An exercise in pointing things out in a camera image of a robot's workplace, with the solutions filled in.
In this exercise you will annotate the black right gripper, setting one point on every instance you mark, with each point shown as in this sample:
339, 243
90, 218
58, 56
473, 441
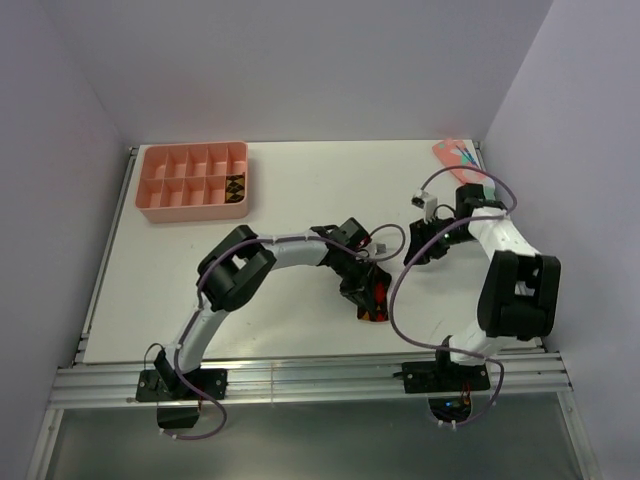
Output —
420, 232

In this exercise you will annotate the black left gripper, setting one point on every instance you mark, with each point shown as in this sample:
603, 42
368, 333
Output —
356, 290

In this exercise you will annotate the red yellow argyle sock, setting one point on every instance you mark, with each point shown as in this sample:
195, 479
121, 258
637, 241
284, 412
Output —
372, 296

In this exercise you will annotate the brown tan argyle sock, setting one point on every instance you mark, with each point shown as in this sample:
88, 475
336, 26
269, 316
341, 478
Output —
235, 188

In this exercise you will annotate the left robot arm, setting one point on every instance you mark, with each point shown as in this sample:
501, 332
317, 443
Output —
231, 274

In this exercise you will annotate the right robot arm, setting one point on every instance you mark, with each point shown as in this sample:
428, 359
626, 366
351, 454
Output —
519, 295

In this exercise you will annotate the pink patterned sock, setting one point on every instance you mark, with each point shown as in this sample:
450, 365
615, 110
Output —
454, 152

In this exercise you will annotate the pink divided organizer tray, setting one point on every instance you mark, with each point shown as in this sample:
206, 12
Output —
186, 182

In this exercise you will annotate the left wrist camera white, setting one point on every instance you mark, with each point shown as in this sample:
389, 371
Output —
373, 249

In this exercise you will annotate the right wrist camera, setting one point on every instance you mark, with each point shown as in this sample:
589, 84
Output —
427, 203

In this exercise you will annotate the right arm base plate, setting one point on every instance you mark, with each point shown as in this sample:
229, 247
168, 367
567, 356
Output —
436, 377

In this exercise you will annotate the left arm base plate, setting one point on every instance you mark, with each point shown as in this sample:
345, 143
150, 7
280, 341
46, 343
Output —
152, 389

